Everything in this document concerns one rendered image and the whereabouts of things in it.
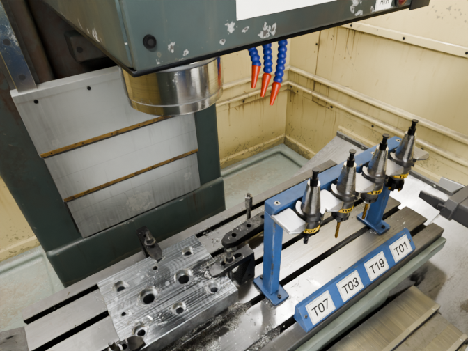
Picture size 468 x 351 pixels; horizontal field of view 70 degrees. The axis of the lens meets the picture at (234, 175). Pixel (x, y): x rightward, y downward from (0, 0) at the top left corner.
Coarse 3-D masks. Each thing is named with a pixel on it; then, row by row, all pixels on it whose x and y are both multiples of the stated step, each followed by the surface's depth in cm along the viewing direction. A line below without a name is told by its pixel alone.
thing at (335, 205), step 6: (324, 192) 78; (324, 198) 76; (330, 198) 76; (336, 198) 76; (324, 204) 75; (330, 204) 75; (336, 204) 75; (342, 204) 75; (330, 210) 73; (336, 210) 73
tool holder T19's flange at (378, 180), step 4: (364, 168) 83; (364, 172) 82; (388, 172) 82; (364, 176) 82; (368, 176) 81; (372, 176) 81; (376, 176) 81; (380, 176) 81; (384, 176) 81; (388, 176) 81; (372, 180) 81; (376, 180) 80; (380, 180) 80; (384, 180) 82; (376, 184) 81; (380, 184) 81
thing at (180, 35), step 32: (64, 0) 41; (96, 0) 29; (128, 0) 26; (160, 0) 27; (192, 0) 29; (224, 0) 30; (352, 0) 39; (96, 32) 33; (128, 32) 27; (160, 32) 29; (192, 32) 30; (224, 32) 32; (256, 32) 34; (288, 32) 36; (128, 64) 30; (160, 64) 30
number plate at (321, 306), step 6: (324, 294) 86; (318, 300) 85; (324, 300) 86; (330, 300) 87; (306, 306) 84; (312, 306) 84; (318, 306) 85; (324, 306) 86; (330, 306) 86; (312, 312) 84; (318, 312) 85; (324, 312) 85; (330, 312) 86; (312, 318) 84; (318, 318) 85
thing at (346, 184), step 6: (348, 168) 73; (354, 168) 73; (342, 174) 75; (348, 174) 74; (354, 174) 74; (342, 180) 75; (348, 180) 74; (354, 180) 75; (336, 186) 77; (342, 186) 76; (348, 186) 75; (354, 186) 76; (342, 192) 76; (348, 192) 76
